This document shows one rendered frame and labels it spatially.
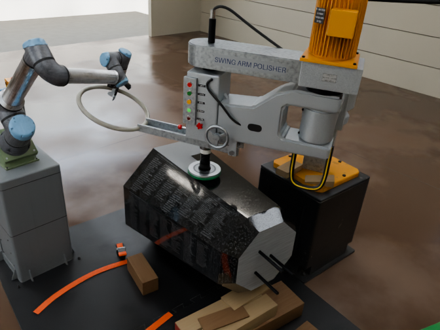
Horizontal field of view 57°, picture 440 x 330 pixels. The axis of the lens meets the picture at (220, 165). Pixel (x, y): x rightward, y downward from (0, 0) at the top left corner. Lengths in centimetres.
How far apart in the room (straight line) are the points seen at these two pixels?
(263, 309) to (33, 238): 164
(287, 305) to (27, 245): 183
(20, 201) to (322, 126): 196
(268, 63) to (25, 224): 193
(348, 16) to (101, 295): 235
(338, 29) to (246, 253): 128
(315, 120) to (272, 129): 24
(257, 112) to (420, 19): 628
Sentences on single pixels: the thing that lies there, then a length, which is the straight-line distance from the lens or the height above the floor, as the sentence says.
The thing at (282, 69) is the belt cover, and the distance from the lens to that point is 220.
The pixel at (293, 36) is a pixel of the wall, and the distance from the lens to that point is 966.
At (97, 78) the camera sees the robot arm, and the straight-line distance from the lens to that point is 256.
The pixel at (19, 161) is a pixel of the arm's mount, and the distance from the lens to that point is 300.
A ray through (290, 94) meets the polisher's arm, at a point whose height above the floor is 155.
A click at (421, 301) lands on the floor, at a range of 353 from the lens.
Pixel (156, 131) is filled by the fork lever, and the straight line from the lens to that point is 265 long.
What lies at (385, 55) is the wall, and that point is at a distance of 868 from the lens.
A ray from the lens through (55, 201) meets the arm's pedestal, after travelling 308.
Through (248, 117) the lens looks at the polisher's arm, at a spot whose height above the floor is 138.
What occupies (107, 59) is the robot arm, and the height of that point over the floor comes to 153.
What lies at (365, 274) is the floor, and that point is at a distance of 355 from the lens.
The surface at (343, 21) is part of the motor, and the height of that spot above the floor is 196.
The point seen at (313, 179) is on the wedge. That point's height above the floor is 80.
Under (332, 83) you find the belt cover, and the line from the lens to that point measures 216.
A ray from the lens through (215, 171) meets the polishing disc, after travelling 266.
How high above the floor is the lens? 225
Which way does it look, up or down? 29 degrees down
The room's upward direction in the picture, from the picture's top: 4 degrees clockwise
